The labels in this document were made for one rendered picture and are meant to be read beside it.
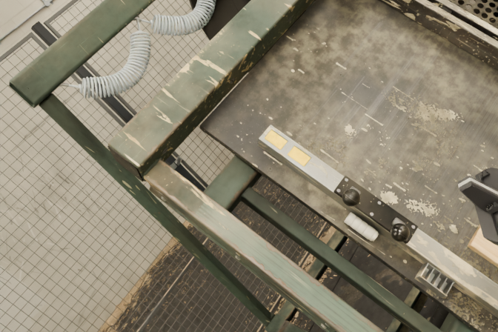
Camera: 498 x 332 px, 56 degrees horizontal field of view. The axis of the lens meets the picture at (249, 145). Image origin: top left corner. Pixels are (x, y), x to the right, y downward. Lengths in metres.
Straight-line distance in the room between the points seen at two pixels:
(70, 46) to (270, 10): 0.62
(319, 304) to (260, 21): 0.71
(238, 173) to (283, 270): 0.29
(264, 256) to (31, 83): 0.85
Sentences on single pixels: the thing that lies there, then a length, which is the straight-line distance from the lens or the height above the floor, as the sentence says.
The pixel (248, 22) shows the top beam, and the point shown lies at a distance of 1.26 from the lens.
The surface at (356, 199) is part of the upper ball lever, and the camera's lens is 1.01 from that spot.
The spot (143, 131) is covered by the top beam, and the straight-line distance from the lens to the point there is 1.11.
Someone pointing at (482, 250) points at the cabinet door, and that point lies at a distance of 1.24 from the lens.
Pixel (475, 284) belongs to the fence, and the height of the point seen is 1.21.
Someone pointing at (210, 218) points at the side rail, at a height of 1.67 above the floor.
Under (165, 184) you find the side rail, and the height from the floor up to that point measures 1.78.
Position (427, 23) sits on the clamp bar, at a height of 1.56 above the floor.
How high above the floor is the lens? 2.07
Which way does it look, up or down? 19 degrees down
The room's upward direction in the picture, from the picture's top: 42 degrees counter-clockwise
